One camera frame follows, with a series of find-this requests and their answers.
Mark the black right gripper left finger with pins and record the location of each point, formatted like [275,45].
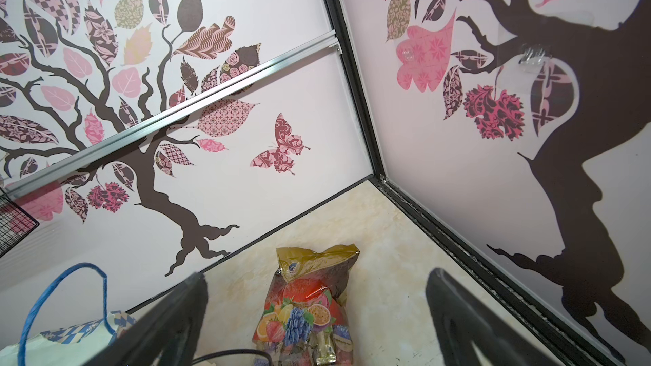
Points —
[167,334]

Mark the blue checkered paper bag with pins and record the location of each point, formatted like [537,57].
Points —
[72,345]

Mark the aluminium rail back wall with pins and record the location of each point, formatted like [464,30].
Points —
[83,159]

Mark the black wire basket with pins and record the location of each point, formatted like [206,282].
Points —
[16,224]

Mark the red gold fruit candy bag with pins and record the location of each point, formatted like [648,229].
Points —
[304,321]

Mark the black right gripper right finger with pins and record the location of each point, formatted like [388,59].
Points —
[465,326]

